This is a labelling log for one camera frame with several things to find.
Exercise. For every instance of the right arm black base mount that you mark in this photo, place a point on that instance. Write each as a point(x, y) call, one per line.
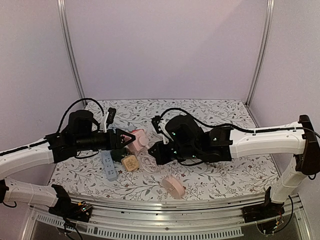
point(265, 210)

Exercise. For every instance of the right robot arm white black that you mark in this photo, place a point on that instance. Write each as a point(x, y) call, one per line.
point(184, 137)

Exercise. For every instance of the aluminium front rail base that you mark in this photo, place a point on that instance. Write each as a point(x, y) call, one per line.
point(214, 219)

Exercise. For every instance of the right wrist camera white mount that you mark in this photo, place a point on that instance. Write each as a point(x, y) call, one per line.
point(156, 122)

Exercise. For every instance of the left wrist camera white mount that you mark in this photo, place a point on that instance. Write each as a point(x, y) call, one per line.
point(107, 119)

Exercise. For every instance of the grey blue power strip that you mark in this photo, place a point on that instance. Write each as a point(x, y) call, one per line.
point(109, 167)

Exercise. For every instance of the dark green cube adapter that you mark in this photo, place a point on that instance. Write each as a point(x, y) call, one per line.
point(118, 154)

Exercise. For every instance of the pink cube adapter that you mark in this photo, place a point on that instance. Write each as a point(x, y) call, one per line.
point(141, 141)

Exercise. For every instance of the left aluminium frame post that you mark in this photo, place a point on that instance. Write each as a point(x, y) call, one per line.
point(62, 12)

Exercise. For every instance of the beige cube adapter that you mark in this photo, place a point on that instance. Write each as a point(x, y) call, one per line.
point(130, 163)

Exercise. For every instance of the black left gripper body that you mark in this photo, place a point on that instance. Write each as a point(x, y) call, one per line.
point(107, 144)

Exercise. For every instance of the aluminium frame post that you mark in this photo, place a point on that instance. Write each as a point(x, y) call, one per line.
point(262, 51)
point(62, 12)

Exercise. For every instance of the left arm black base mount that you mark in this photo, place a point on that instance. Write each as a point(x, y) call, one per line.
point(80, 211)

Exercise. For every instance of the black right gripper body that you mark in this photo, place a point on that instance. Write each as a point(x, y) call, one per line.
point(163, 152)

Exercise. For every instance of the right aluminium frame post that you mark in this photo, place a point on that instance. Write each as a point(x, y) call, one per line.
point(262, 51)

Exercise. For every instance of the round pink socket base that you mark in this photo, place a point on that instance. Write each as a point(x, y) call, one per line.
point(173, 186)

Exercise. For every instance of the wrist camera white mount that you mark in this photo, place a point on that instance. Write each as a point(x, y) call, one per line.
point(107, 119)
point(156, 122)

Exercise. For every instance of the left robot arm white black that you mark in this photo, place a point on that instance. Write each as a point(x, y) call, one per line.
point(82, 133)

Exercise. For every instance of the floral patterned table mat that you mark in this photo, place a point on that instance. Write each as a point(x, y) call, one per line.
point(208, 181)

